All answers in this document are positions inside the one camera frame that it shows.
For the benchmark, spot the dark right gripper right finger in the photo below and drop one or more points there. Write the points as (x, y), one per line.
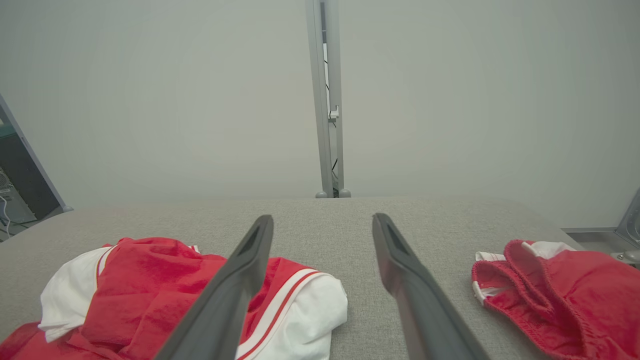
(420, 310)

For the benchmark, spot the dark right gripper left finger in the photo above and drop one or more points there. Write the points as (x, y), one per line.
(225, 300)

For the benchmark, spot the red and white shirt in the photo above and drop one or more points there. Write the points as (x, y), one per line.
(135, 285)

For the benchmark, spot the red shorts with white stripe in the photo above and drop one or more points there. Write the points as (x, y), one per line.
(575, 295)

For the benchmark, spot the white plastic clip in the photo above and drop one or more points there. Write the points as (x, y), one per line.
(334, 114)

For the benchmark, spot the grey metal post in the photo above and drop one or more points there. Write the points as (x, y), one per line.
(320, 100)

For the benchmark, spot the grey partition frame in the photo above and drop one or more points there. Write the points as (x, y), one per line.
(22, 180)
(631, 225)

